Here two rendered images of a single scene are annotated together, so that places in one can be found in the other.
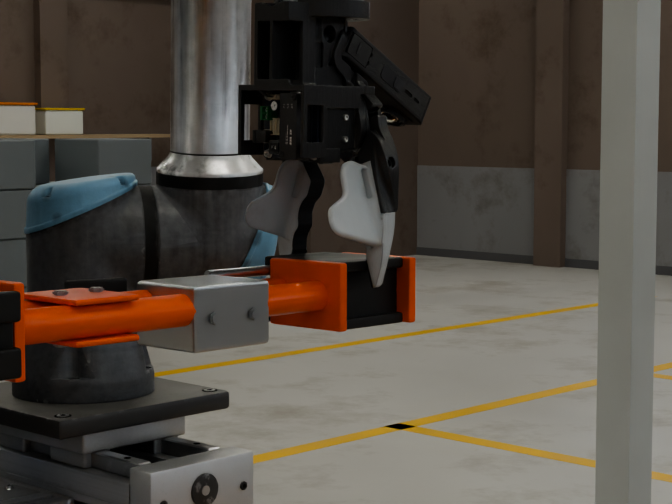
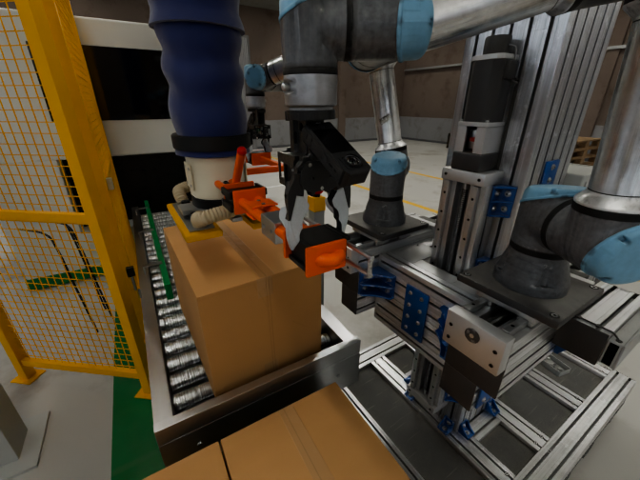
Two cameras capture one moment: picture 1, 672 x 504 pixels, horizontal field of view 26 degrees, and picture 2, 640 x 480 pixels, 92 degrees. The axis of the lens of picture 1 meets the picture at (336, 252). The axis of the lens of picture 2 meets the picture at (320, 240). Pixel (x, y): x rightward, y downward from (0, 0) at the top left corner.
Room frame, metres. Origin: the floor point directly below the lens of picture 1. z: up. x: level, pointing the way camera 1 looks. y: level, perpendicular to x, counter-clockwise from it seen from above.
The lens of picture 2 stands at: (1.22, -0.46, 1.42)
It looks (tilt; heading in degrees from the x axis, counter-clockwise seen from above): 24 degrees down; 104
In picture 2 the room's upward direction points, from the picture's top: straight up
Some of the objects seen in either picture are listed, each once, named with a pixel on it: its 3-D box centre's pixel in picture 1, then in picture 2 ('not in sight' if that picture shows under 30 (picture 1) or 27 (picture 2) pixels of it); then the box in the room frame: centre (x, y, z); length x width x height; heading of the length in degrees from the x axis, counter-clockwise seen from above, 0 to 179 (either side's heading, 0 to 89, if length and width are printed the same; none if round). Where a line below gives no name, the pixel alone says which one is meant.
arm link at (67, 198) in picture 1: (88, 236); (551, 215); (1.55, 0.26, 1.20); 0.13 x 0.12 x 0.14; 105
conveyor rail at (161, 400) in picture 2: not in sight; (145, 273); (-0.16, 0.83, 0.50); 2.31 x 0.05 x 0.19; 134
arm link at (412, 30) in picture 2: not in sight; (382, 30); (1.18, 0.05, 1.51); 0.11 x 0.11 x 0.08; 15
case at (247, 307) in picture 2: not in sight; (238, 287); (0.65, 0.48, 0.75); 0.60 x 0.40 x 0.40; 137
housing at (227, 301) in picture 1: (202, 312); (281, 226); (1.00, 0.09, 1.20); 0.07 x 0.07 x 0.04; 46
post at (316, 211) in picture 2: not in sight; (316, 282); (0.84, 0.98, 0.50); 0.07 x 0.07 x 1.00; 44
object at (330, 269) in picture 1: (343, 290); (313, 249); (1.09, -0.01, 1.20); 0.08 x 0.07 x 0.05; 136
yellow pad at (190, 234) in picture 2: not in sight; (190, 213); (0.60, 0.34, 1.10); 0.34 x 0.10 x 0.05; 136
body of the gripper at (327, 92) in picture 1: (313, 83); (309, 151); (1.08, 0.02, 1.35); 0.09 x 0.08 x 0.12; 135
